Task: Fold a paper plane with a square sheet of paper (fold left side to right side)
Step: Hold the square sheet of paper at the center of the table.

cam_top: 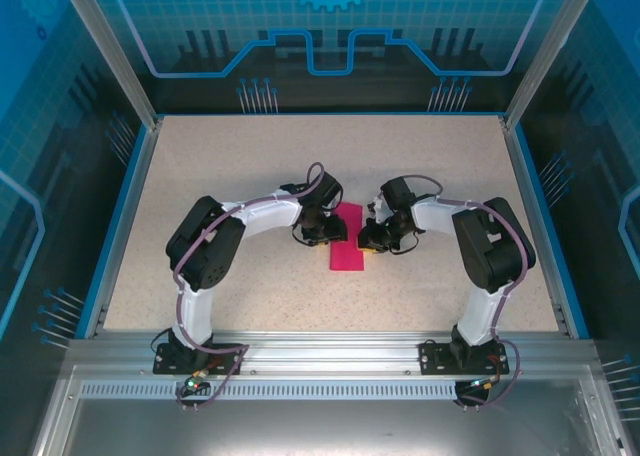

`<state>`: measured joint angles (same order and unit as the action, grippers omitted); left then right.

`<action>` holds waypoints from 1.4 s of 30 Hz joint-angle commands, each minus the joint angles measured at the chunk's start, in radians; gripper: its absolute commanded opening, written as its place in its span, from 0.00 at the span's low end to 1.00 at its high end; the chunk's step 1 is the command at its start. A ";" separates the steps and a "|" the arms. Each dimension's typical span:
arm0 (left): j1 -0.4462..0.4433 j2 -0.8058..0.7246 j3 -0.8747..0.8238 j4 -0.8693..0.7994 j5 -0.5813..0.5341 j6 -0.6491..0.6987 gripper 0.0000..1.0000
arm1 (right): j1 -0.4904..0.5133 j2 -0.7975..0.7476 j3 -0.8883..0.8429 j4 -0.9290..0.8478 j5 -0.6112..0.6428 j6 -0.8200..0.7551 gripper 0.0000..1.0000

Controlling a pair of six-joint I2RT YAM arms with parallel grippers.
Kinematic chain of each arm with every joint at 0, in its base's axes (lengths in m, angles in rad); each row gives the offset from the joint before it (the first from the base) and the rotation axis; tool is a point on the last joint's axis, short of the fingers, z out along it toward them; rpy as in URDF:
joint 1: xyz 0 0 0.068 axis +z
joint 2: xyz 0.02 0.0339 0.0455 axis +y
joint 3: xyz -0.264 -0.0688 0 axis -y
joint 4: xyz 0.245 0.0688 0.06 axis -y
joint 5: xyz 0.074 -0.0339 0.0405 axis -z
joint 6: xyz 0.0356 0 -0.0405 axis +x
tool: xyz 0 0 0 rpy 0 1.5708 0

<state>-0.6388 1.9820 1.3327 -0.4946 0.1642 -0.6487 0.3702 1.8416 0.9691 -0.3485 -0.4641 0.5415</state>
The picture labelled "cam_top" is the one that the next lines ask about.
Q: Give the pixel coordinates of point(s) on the blue printed side panel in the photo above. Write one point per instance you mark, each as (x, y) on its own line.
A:
(50, 176)
(600, 176)

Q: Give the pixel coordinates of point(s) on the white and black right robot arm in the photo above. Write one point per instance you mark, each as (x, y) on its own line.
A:
(495, 256)

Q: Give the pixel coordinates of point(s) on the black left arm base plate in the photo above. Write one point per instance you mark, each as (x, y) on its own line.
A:
(165, 361)

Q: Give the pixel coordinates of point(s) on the blue printed gear panel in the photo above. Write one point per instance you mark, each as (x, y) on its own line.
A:
(200, 26)

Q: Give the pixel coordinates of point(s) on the aluminium mounting rail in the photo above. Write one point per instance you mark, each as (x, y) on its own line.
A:
(330, 353)

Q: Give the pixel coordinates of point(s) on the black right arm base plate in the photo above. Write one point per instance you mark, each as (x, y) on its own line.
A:
(432, 358)

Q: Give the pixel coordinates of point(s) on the pink paper sheet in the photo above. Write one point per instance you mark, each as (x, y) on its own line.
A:
(347, 261)

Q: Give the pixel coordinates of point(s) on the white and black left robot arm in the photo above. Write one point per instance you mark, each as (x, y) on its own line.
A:
(200, 256)

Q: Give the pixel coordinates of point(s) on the aluminium side rail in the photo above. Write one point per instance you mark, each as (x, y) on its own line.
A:
(129, 226)
(537, 226)

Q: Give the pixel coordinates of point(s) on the aluminium frame post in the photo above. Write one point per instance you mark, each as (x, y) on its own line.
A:
(120, 51)
(539, 51)

